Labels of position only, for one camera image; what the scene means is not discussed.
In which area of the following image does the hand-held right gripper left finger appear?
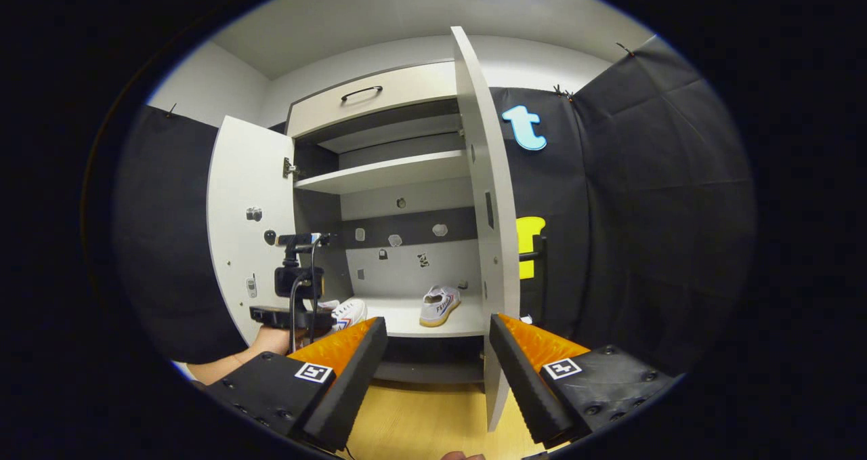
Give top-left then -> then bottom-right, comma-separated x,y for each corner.
202,316 -> 389,453

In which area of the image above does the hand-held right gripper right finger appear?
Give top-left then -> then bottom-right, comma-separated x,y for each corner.
488,313 -> 681,449

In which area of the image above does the white shoe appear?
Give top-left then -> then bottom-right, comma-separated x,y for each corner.
317,298 -> 368,333
418,285 -> 463,329

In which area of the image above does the white cabinet door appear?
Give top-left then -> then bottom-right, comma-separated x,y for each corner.
206,114 -> 300,347
450,26 -> 548,435

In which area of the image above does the white shoe cabinet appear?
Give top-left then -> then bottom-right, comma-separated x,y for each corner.
206,26 -> 522,435

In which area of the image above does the white cabinet drawer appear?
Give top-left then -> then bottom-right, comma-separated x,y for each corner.
285,60 -> 459,140

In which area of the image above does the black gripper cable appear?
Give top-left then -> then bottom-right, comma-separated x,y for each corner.
288,236 -> 324,354

